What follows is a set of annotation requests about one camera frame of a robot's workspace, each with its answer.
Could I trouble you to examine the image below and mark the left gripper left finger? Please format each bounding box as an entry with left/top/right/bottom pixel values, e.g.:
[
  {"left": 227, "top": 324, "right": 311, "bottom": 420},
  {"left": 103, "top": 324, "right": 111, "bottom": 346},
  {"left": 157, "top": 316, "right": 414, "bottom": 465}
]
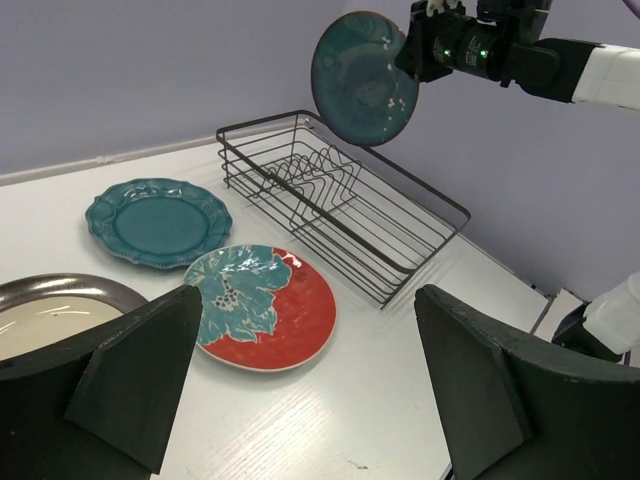
[{"left": 1, "top": 286, "right": 202, "bottom": 479}]

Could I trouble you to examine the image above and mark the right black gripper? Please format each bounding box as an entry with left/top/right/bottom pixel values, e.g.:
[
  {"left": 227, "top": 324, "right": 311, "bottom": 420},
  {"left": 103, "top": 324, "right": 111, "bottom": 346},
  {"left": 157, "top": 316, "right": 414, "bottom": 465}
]
[{"left": 394, "top": 1, "right": 477, "bottom": 83}]

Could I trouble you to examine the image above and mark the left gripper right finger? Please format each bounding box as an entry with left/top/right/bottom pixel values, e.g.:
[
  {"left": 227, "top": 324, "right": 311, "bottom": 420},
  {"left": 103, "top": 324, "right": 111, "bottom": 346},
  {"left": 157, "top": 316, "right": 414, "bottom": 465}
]
[{"left": 414, "top": 285, "right": 639, "bottom": 479}]

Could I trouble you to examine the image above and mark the dark teal speckled plate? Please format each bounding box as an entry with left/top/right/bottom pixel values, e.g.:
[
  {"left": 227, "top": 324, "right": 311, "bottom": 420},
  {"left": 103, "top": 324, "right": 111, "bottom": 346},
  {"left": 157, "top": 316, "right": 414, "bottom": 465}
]
[{"left": 311, "top": 11, "right": 419, "bottom": 147}]

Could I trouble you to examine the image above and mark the red and teal floral plate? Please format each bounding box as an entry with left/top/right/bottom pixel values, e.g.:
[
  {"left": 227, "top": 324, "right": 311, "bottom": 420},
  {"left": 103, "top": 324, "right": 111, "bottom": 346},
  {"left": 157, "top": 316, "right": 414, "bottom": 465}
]
[{"left": 183, "top": 244, "right": 338, "bottom": 373}]

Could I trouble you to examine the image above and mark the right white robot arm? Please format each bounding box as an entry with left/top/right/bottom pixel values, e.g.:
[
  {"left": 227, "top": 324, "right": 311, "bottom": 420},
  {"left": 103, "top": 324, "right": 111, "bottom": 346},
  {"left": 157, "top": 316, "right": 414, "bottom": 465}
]
[{"left": 394, "top": 1, "right": 639, "bottom": 363}]

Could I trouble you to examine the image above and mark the cream plate with metallic rim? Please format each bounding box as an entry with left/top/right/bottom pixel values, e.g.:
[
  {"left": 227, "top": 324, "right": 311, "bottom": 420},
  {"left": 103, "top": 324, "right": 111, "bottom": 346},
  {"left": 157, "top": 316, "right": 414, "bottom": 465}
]
[{"left": 1, "top": 273, "right": 147, "bottom": 361}]

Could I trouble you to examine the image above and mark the teal scalloped edge plate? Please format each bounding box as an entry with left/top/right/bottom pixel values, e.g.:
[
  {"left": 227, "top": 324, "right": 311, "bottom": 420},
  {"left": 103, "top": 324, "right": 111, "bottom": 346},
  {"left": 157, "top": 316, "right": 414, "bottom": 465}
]
[{"left": 85, "top": 178, "right": 233, "bottom": 270}]

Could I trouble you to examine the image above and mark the black wire dish rack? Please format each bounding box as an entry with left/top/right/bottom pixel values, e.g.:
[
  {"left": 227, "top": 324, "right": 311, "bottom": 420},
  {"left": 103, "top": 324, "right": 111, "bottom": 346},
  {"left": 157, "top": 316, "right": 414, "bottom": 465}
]
[{"left": 216, "top": 110, "right": 471, "bottom": 307}]

